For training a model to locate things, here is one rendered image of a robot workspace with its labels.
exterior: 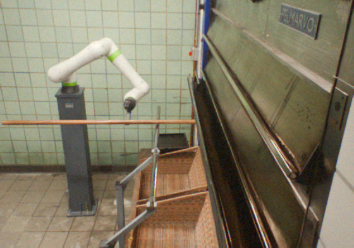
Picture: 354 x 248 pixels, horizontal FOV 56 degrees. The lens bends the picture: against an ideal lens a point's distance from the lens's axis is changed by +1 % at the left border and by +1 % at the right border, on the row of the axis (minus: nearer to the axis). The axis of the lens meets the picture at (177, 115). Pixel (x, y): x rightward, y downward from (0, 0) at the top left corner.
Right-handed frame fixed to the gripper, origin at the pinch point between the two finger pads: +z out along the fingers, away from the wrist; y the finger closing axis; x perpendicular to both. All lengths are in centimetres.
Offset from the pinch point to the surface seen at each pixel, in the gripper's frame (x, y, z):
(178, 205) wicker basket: -36, 45, 43
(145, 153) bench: -9, 61, -54
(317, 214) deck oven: -56, -48, 163
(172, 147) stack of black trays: -34, 41, -28
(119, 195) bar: 1, 32, 50
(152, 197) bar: -21, 2, 91
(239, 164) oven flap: -53, -28, 113
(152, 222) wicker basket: -19, 58, 42
